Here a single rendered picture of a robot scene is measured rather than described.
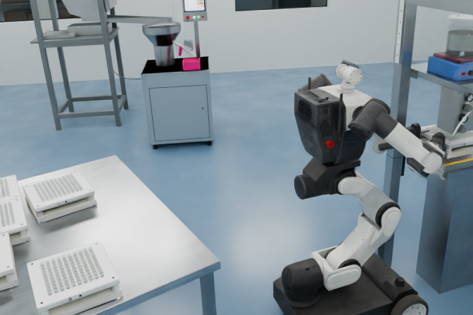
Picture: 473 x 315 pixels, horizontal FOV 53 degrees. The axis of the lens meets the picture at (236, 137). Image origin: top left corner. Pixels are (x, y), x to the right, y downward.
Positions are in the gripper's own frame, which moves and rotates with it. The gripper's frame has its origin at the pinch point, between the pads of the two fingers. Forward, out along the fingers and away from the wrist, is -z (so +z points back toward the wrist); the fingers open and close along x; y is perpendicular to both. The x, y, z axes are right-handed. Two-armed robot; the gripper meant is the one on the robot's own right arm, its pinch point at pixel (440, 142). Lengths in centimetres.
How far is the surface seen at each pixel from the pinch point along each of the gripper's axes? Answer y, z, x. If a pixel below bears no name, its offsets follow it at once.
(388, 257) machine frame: -21, -1, 78
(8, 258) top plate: -90, 171, -3
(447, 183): 7.2, 8.1, 16.8
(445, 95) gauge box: 1.8, 8.5, -26.7
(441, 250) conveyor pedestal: 6, -3, 64
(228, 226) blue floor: -130, 12, 89
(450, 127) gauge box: 6.7, 12.1, -13.2
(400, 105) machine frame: -21.2, -0.8, -14.9
